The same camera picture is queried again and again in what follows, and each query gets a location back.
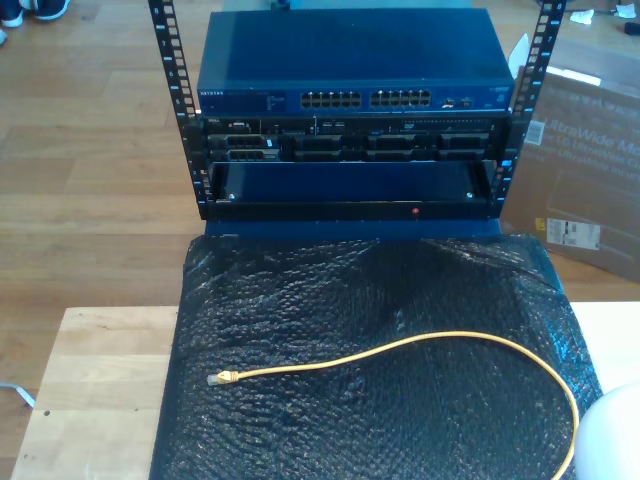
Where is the yellow network cable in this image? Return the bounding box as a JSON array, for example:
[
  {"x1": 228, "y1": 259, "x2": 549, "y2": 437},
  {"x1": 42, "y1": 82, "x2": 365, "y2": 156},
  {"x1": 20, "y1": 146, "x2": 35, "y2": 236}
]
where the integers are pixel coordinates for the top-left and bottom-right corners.
[{"x1": 207, "y1": 331, "x2": 581, "y2": 480}]

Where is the blue sliding rack shelf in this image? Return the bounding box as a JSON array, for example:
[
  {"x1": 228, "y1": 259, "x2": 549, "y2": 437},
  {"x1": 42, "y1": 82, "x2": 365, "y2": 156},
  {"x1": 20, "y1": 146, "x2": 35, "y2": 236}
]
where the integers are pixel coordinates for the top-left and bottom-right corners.
[{"x1": 203, "y1": 159, "x2": 503, "y2": 240}]

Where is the black Dell rack server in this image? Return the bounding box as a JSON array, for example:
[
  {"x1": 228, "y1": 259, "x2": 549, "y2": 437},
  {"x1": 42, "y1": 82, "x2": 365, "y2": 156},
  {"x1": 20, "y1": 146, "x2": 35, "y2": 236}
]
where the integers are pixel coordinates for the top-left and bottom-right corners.
[{"x1": 199, "y1": 114, "x2": 514, "y2": 164}]

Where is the black bubble wrap mat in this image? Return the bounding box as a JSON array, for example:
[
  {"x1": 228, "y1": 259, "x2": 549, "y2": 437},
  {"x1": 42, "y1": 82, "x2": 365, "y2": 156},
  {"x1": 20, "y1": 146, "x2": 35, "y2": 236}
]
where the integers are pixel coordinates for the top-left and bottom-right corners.
[{"x1": 148, "y1": 235, "x2": 606, "y2": 480}]

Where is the brown cardboard monitor box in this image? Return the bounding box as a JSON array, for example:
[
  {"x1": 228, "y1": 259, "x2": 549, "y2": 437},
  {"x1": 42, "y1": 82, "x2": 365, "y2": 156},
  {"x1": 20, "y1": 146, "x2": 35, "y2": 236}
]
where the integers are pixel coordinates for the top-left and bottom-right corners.
[{"x1": 499, "y1": 35, "x2": 640, "y2": 284}]

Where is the white paper sheet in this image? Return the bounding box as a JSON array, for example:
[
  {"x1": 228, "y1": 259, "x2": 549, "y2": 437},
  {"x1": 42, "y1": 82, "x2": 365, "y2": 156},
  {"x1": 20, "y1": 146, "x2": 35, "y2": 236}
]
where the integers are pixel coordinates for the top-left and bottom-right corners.
[{"x1": 506, "y1": 32, "x2": 530, "y2": 81}]

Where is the grey metal stand leg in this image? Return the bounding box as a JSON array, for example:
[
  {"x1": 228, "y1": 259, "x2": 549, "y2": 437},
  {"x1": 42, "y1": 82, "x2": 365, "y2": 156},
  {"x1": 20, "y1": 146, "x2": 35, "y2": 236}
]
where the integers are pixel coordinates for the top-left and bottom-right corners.
[{"x1": 0, "y1": 382, "x2": 37, "y2": 409}]

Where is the person's blue shoe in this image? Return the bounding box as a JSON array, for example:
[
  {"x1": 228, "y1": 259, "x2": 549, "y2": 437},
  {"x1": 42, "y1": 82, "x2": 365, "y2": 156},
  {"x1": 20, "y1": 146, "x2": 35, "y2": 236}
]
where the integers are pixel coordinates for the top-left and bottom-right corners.
[{"x1": 32, "y1": 0, "x2": 72, "y2": 22}]

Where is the blue Netgear network switch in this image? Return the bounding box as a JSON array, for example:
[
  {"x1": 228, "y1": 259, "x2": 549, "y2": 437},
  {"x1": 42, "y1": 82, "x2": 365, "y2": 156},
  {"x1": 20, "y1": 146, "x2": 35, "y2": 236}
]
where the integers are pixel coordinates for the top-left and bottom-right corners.
[{"x1": 196, "y1": 8, "x2": 516, "y2": 118}]

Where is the black perforated rack post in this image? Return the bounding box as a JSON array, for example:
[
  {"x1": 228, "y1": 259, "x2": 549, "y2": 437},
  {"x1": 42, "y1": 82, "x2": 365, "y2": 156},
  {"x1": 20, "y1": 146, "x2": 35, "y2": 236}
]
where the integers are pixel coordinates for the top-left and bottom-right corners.
[
  {"x1": 487, "y1": 0, "x2": 568, "y2": 220},
  {"x1": 147, "y1": 0, "x2": 211, "y2": 222}
]

